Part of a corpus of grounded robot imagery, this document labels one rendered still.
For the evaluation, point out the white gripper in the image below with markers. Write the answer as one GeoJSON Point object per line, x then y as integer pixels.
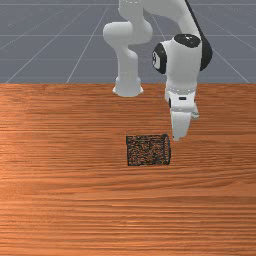
{"type": "Point", "coordinates": [180, 113]}

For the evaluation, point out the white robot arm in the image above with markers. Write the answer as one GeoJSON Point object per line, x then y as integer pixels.
{"type": "Point", "coordinates": [126, 66]}

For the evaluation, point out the dark mesh basket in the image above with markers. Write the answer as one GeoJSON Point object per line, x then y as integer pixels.
{"type": "Point", "coordinates": [146, 150]}

